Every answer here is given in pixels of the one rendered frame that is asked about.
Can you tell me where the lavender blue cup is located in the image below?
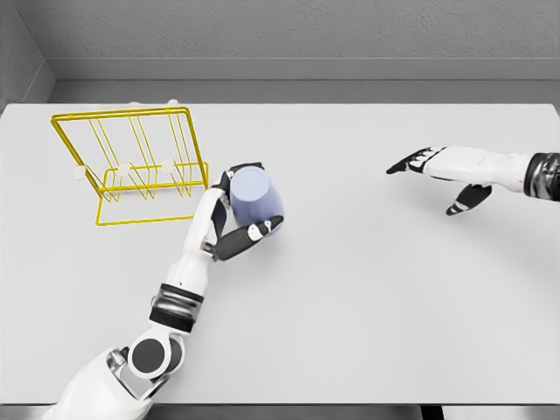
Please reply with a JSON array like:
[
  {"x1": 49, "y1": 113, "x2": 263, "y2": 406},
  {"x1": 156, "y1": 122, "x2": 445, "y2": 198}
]
[{"x1": 229, "y1": 166, "x2": 286, "y2": 237}]

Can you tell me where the yellow wire cup holder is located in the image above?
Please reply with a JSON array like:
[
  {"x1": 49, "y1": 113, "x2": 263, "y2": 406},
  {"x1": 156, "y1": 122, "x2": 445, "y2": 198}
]
[{"x1": 50, "y1": 99, "x2": 210, "y2": 228}]

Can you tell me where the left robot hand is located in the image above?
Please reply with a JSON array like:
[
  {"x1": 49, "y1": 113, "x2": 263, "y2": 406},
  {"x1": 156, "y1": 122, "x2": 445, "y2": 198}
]
[{"x1": 181, "y1": 162, "x2": 285, "y2": 263}]

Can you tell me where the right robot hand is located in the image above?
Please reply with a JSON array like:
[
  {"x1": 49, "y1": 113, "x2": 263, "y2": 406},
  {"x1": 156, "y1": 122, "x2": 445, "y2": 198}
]
[{"x1": 385, "y1": 145, "x2": 503, "y2": 217}]

